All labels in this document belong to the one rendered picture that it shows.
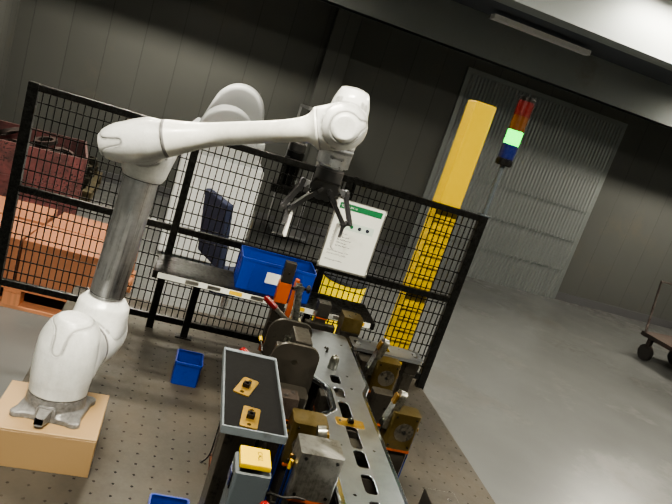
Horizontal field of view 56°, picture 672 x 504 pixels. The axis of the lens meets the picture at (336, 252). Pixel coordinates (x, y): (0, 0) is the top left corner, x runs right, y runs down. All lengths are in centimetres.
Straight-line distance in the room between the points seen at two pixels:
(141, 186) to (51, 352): 51
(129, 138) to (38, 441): 81
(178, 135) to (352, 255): 123
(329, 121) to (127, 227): 75
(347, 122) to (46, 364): 101
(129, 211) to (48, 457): 69
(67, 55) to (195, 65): 144
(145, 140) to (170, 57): 642
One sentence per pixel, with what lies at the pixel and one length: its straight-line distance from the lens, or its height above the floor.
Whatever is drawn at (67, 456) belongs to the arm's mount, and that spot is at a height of 76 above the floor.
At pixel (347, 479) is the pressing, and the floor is 100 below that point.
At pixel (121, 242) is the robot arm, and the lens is 194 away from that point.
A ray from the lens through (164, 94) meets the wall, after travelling 815.
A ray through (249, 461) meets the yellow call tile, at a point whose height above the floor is 116.
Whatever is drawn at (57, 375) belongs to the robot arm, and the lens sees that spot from 185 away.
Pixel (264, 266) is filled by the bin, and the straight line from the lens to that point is 250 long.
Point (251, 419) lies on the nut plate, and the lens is 139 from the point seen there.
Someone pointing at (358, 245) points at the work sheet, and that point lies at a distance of 272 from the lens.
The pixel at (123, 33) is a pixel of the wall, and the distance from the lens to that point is 817.
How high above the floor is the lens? 185
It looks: 13 degrees down
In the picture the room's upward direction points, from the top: 18 degrees clockwise
